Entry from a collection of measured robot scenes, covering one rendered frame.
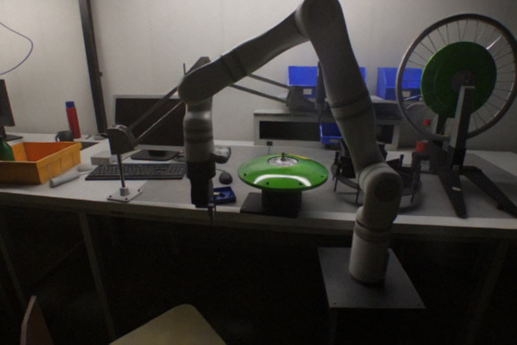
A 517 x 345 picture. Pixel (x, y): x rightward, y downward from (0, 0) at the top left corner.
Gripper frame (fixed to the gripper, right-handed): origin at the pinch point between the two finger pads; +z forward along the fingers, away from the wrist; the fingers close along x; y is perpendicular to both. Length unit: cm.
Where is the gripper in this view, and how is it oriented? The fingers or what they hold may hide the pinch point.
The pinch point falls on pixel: (213, 219)
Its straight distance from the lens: 78.8
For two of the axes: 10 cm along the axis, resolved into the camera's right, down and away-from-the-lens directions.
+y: -10.0, -0.2, 0.6
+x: -0.6, 3.0, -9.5
